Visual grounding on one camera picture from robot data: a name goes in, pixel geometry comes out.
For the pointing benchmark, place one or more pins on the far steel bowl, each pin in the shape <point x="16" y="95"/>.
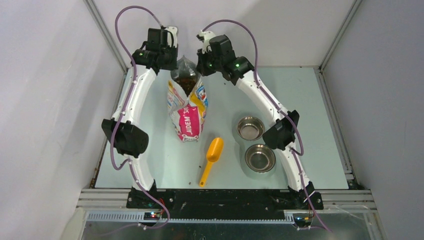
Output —
<point x="250" y="128"/>

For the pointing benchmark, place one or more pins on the circuit board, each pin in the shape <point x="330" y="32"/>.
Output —
<point x="302" y="223"/>
<point x="152" y="216"/>

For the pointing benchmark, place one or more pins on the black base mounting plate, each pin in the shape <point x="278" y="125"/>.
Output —
<point x="224" y="204"/>

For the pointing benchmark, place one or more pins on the colourful pet food bag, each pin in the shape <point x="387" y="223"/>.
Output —
<point x="187" y="113"/>

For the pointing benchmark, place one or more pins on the near steel bowl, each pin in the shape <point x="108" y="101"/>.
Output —
<point x="260" y="158"/>

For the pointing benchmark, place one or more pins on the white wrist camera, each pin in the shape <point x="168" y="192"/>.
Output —
<point x="205" y="37"/>
<point x="172" y="36"/>

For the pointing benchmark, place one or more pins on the left circuit board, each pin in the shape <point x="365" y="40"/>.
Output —
<point x="152" y="216"/>

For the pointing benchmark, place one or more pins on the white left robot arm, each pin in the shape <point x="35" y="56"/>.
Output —
<point x="123" y="130"/>

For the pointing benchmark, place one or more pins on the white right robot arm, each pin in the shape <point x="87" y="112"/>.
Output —
<point x="282" y="134"/>

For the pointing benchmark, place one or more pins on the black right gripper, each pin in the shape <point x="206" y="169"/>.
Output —
<point x="201" y="67"/>

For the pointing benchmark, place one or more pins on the yellow plastic scoop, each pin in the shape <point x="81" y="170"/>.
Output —
<point x="213" y="154"/>

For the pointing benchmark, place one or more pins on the steel bowl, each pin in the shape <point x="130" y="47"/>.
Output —
<point x="260" y="158"/>
<point x="250" y="128"/>

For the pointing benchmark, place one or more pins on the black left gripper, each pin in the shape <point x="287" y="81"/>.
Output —
<point x="172" y="66"/>

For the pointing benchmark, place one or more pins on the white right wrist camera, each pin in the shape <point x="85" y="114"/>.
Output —
<point x="205" y="37"/>

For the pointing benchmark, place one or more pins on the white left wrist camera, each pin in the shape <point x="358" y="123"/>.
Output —
<point x="172" y="36"/>

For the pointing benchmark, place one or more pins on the right circuit board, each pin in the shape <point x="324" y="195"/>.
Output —
<point x="302" y="223"/>

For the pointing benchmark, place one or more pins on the aluminium frame rail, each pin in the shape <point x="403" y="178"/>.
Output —
<point x="110" y="205"/>

